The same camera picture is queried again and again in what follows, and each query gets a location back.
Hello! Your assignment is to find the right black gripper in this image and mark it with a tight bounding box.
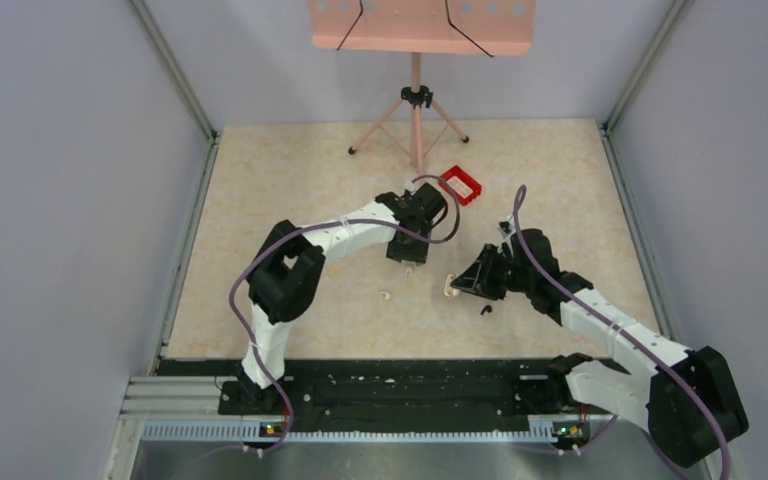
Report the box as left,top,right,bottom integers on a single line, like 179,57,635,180
452,244,534,301

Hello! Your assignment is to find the beige earbud charging case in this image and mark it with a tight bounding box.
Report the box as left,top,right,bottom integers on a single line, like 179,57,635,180
443,274,459,299

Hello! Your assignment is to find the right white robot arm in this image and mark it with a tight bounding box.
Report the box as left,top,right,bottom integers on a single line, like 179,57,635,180
449,224,749,468

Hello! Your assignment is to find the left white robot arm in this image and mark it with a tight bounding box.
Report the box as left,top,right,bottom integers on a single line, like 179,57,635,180
229,183,459,414

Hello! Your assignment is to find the red plastic box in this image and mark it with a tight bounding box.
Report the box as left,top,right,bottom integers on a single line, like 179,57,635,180
440,165,483,206

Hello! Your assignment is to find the pink music stand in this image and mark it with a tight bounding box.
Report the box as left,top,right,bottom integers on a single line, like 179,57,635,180
306,0,537,173

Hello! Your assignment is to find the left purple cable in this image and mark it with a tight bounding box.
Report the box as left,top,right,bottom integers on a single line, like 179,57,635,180
228,174,462,458

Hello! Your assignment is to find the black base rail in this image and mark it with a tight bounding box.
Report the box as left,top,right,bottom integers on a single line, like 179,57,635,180
218,359,602,434

